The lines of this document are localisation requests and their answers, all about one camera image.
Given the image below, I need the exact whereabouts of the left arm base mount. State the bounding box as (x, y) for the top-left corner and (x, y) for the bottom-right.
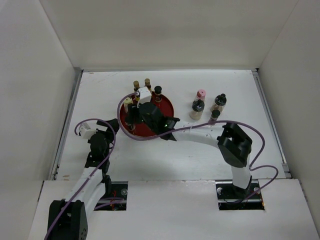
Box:
(94, 181), (129, 211)

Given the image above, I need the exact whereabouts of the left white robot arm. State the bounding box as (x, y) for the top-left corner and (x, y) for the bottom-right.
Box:
(44, 118), (120, 240)

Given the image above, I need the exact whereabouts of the purple cable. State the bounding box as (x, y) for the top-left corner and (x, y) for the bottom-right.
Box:
(43, 118), (124, 240)
(117, 91), (280, 205)

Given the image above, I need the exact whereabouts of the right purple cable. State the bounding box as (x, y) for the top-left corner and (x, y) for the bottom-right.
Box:
(117, 91), (280, 205)

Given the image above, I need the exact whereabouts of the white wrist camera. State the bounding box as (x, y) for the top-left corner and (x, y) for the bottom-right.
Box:
(135, 86), (152, 105)
(78, 122), (97, 140)

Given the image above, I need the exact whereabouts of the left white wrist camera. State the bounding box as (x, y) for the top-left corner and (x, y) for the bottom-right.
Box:
(78, 122), (97, 140)

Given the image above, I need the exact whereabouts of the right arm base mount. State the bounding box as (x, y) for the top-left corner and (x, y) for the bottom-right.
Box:
(215, 180), (265, 211)

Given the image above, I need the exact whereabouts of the round black stopper bottle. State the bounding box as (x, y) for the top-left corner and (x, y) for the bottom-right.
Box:
(210, 93), (227, 112)

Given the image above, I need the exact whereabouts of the large black cap shaker bottle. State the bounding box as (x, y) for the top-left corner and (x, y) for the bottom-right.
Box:
(189, 99), (205, 121)

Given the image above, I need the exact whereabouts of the pink cap bottle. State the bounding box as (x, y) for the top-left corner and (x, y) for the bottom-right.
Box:
(194, 89), (207, 102)

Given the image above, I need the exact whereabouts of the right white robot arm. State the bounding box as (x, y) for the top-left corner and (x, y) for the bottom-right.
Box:
(125, 102), (253, 198)

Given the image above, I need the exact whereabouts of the small black cap spice jar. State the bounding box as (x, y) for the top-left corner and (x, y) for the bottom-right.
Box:
(125, 115), (136, 132)

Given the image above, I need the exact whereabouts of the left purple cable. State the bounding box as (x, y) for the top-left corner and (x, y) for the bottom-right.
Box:
(43, 118), (124, 240)

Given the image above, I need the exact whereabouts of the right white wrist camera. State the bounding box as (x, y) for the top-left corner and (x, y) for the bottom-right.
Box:
(135, 86), (152, 105)

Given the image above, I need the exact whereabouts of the red round lacquer tray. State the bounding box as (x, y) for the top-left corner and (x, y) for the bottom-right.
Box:
(117, 91), (176, 139)

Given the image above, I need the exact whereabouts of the yellow label sauce bottle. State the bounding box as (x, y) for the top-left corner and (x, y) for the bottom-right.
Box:
(133, 80), (140, 92)
(144, 78), (152, 92)

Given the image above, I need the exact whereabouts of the cream cap rice shaker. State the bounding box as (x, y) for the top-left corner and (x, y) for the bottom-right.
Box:
(123, 97), (134, 114)

